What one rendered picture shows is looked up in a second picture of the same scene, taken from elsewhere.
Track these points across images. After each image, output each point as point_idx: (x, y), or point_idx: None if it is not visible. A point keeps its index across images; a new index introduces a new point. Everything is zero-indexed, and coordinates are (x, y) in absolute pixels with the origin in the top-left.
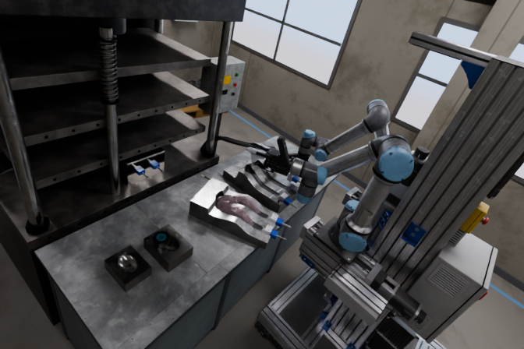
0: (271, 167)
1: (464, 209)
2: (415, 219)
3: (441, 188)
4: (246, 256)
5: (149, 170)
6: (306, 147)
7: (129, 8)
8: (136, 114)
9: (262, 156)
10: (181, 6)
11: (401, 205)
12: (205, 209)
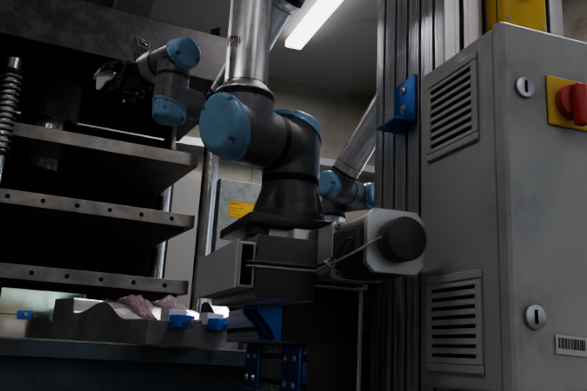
0: (117, 80)
1: None
2: (398, 78)
3: None
4: (86, 341)
5: (45, 325)
6: (328, 211)
7: (40, 30)
8: (39, 199)
9: (110, 74)
10: (118, 43)
11: (379, 80)
12: (70, 305)
